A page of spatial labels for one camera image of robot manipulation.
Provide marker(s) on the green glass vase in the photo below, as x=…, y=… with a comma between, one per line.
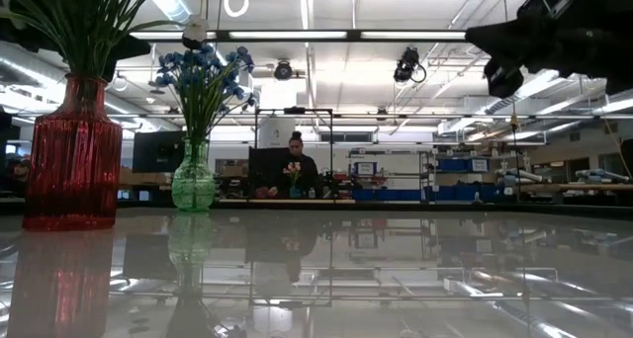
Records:
x=193, y=185

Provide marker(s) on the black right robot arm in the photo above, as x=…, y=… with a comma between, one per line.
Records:
x=613, y=31

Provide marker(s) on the grey rolled tubes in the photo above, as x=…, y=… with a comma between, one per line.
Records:
x=524, y=175
x=601, y=175

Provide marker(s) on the black equipment box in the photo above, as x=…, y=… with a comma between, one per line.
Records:
x=153, y=152

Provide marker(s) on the person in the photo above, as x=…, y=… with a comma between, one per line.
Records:
x=301, y=167
x=21, y=170

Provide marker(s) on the brown cardboard box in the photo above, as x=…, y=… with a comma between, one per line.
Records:
x=143, y=177

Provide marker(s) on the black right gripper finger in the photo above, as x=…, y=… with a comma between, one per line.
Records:
x=504, y=40
x=507, y=78

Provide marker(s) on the white printed sign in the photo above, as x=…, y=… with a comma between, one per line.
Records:
x=366, y=169

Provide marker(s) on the small background flower vase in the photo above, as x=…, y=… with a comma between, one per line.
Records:
x=293, y=169

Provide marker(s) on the white box cabinet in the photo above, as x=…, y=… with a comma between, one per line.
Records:
x=277, y=133

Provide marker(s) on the black computer monitor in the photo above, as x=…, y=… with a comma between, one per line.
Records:
x=264, y=167

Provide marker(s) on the shelf with blue bins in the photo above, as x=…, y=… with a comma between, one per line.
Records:
x=450, y=165

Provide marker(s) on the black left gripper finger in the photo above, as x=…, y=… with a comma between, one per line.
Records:
x=126, y=49
x=20, y=35

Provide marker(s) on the long wooden workbench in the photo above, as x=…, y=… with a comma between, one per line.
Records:
x=583, y=187

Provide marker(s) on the red ribbed glass vase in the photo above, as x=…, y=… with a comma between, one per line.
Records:
x=74, y=170

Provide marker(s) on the black hanging ceiling camera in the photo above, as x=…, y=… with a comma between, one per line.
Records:
x=408, y=61
x=283, y=71

